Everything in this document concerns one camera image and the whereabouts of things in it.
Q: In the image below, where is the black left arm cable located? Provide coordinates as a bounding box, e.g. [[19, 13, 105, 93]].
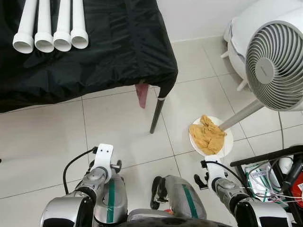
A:
[[62, 148, 98, 195]]

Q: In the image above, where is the black storage crate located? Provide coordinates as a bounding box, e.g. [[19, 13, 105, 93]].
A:
[[229, 144, 303, 227]]

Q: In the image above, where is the silver right robot leg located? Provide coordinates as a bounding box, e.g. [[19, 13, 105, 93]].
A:
[[151, 175, 207, 220]]

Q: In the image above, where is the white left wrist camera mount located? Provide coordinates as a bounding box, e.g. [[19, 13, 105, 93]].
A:
[[92, 143, 114, 183]]

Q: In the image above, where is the white bottle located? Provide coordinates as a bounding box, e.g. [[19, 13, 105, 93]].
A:
[[278, 156, 293, 173]]

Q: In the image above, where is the white pedestal fan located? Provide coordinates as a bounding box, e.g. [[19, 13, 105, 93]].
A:
[[188, 0, 303, 159]]

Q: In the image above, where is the silver left robot leg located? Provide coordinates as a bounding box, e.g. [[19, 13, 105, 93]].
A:
[[94, 174, 128, 225]]

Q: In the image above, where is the silver robot leg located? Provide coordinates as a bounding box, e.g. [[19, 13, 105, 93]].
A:
[[151, 175, 207, 220], [94, 174, 128, 225]]

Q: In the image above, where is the yellow crumpled cloth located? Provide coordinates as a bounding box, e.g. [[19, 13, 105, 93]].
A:
[[188, 114, 227, 156]]

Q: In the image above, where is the pink fabric tag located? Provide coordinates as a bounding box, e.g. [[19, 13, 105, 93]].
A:
[[135, 83, 150, 109]]

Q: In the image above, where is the red round container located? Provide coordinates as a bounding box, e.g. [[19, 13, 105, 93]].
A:
[[289, 170, 303, 209]]

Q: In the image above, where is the black cylinder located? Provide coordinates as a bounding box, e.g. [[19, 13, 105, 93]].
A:
[[283, 158, 303, 190]]

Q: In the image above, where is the green white packet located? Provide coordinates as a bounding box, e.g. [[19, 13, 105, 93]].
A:
[[246, 161, 285, 209]]

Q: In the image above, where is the black metal table leg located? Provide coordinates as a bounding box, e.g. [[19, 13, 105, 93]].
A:
[[150, 97, 165, 134]]

